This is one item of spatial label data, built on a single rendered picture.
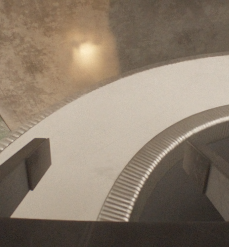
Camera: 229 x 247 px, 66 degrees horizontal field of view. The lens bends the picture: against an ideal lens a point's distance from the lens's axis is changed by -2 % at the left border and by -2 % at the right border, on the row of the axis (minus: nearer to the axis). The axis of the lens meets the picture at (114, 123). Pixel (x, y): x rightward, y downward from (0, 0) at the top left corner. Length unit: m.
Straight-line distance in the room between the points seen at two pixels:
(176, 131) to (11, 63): 0.91
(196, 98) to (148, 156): 0.19
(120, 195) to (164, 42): 0.70
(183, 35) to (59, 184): 0.73
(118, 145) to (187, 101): 0.19
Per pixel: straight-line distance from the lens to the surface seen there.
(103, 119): 0.39
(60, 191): 0.29
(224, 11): 0.87
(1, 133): 1.46
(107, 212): 0.25
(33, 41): 0.97
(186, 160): 0.17
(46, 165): 0.17
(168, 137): 0.32
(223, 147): 0.43
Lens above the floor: 0.81
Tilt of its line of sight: 51 degrees down
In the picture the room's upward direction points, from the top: 169 degrees counter-clockwise
